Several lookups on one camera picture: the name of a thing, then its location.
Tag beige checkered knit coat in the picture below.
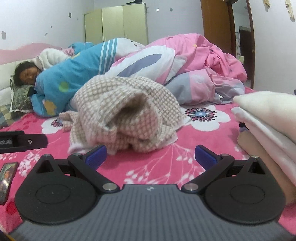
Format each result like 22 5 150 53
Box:
59 75 187 155

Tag folded white clothes stack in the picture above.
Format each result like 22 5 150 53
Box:
231 91 295 184

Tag plaid pillow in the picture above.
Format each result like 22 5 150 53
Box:
0 104 16 128

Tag smartphone with red case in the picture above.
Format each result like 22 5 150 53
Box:
0 162 19 205

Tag pink floral bed sheet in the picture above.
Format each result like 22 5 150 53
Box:
0 86 296 233

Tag dark patterned pillow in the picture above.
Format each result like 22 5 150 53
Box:
10 76 34 113

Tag sleeping person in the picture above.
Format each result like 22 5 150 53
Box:
13 61 43 86

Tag blue cartoon quilt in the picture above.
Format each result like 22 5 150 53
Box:
31 38 118 117

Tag pink white headboard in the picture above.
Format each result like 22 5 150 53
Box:
0 43 62 105

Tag pink rabbit quilt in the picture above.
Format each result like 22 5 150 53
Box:
105 34 247 105

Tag brown wooden door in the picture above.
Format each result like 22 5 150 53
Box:
201 0 255 88

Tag cream yellow wardrobe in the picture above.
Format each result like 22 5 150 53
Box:
84 3 149 45

